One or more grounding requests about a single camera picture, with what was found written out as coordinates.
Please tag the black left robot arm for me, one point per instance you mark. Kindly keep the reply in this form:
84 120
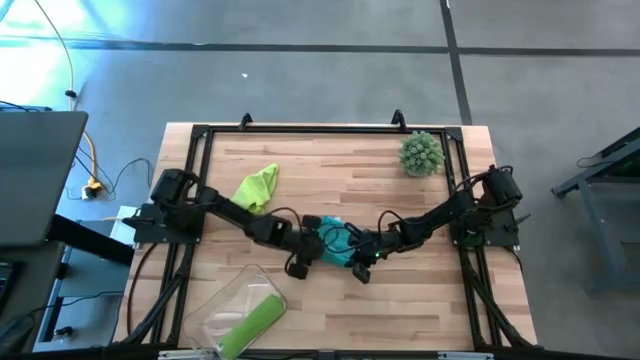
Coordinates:
235 212

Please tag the black floor tape line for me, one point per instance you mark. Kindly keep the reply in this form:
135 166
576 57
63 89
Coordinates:
460 90
300 48

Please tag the black desk beam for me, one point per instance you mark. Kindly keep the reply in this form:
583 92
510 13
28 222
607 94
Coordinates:
90 240

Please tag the grey side cart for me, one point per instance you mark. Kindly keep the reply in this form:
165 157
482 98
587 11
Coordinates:
95 280

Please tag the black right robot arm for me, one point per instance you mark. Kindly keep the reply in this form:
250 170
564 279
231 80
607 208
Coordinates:
450 212

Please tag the clear plastic basket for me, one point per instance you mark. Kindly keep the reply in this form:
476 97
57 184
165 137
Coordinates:
235 305

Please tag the silver metal bracket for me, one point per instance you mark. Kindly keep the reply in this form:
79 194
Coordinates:
172 354
465 356

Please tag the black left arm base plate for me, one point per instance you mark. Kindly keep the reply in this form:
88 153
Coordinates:
150 232

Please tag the black side desk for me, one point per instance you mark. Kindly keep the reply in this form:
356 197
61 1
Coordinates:
30 280

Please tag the grey metal table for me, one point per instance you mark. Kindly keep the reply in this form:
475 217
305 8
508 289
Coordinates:
600 169

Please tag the small black plug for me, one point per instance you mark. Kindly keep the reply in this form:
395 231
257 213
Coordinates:
64 330

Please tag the lime yellow microfiber towel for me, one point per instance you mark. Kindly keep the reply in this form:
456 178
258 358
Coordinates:
257 187

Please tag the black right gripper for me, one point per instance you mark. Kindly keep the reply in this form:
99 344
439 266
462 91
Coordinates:
377 245

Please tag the yellow power plug strip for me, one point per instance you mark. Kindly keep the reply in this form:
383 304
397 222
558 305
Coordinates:
92 190

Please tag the green microfiber towel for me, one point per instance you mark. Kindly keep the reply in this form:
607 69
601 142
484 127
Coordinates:
250 325

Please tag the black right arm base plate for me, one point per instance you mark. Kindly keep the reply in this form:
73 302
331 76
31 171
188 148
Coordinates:
500 235

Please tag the black aluminium table frame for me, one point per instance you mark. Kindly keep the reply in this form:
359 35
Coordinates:
325 129

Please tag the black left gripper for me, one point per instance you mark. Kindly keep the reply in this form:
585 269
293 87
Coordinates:
305 247

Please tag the black frame clamp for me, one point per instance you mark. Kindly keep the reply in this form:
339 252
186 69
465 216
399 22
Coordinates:
245 120
398 118

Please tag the white box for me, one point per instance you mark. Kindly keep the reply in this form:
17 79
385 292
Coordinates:
122 230

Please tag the teal microfiber towel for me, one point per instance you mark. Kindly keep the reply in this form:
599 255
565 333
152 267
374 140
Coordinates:
337 240

